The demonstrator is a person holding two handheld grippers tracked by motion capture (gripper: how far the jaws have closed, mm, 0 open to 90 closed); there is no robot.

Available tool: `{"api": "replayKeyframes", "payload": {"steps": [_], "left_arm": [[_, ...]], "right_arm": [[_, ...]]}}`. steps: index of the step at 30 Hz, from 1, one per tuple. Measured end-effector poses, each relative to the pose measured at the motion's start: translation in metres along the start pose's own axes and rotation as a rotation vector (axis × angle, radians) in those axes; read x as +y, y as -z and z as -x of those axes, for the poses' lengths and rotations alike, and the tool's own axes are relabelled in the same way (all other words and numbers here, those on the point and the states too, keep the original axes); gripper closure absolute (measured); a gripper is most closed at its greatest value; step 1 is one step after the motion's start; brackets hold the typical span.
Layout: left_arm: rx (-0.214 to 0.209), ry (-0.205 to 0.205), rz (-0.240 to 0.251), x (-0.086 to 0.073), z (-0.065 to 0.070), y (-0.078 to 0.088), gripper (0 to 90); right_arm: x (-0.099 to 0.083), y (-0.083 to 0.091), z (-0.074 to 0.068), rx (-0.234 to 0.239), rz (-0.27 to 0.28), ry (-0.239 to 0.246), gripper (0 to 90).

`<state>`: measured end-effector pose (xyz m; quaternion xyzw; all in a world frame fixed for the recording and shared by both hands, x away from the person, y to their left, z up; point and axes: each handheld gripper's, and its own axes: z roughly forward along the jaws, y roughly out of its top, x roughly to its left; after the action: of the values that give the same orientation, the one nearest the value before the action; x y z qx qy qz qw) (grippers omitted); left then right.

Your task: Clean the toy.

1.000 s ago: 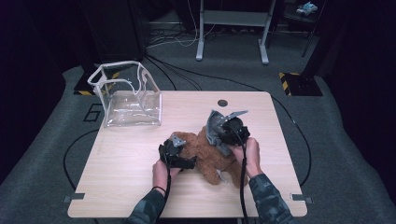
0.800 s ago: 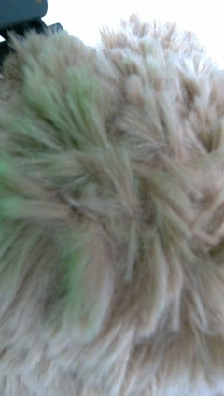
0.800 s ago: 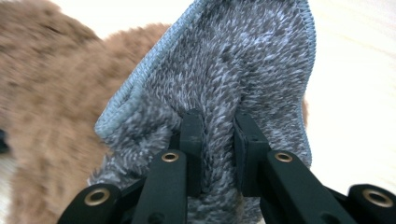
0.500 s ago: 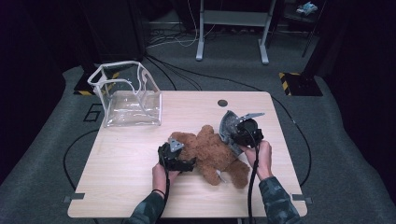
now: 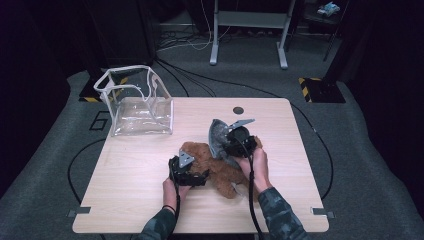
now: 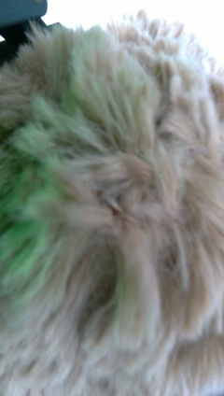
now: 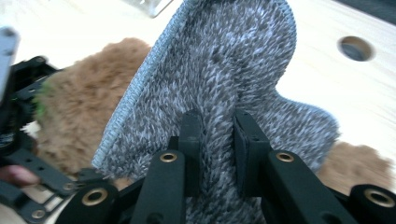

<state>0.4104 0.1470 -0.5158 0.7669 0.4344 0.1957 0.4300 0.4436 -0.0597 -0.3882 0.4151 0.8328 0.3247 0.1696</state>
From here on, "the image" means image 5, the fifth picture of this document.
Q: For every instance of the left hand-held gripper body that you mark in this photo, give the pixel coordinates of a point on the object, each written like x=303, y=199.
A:
x=180, y=173

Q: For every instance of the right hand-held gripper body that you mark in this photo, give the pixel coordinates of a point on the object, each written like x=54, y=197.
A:
x=240, y=141

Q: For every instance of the brown teddy bear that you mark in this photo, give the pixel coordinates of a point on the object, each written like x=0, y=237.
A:
x=220, y=176

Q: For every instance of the grey speckled cloth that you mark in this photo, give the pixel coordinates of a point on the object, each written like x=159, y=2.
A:
x=216, y=140

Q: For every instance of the clear plastic bag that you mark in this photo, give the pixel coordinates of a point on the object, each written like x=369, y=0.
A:
x=143, y=116

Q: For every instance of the person's left hand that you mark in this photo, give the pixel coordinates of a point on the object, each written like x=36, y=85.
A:
x=171, y=195

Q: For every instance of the person's right hand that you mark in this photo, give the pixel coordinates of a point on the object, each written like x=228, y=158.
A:
x=260, y=170

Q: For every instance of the round black table grommet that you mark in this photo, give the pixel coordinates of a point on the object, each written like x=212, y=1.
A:
x=238, y=110

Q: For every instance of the black striped stand base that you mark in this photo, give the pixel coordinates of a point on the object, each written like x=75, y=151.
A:
x=325, y=91
x=87, y=93

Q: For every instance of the grey tape tab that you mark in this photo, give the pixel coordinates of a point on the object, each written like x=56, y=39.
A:
x=321, y=211
x=80, y=210

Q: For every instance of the dark shelf cart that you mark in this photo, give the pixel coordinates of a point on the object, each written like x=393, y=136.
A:
x=320, y=23

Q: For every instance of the blue and white item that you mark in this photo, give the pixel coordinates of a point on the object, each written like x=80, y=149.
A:
x=328, y=8

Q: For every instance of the dark curtain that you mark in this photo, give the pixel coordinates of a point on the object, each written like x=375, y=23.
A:
x=26, y=83
x=393, y=83

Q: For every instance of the white metal desk frame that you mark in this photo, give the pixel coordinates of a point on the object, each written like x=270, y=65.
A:
x=250, y=19

